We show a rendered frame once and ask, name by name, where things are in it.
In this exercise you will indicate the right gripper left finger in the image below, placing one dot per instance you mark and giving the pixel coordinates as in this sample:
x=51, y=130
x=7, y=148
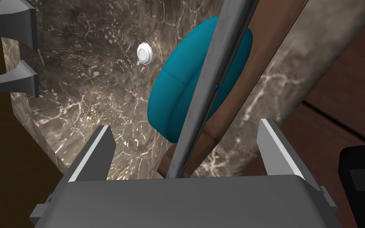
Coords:
x=98, y=158

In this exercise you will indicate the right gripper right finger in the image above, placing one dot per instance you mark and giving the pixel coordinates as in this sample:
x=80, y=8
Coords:
x=276, y=152

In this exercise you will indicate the black box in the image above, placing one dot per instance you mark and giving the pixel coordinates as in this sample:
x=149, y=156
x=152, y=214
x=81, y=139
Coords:
x=363, y=186

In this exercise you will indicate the grey metal bar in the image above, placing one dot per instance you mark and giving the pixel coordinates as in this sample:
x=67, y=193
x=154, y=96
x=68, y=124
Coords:
x=203, y=85

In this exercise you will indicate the white round knob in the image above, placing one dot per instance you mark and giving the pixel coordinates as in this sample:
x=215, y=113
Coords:
x=145, y=53

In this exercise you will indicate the grey curved fixture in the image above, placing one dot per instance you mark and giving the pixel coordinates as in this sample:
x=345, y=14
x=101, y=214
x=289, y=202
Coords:
x=14, y=19

